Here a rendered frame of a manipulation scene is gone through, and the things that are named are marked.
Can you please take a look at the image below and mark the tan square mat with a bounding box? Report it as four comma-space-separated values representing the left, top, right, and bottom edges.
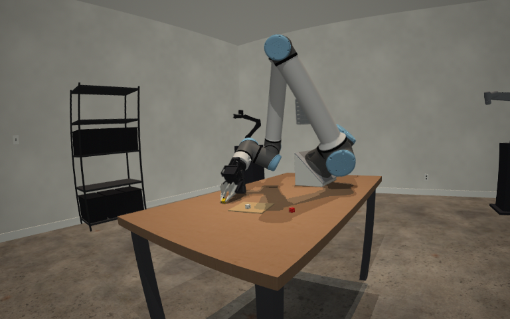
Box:
228, 202, 274, 214

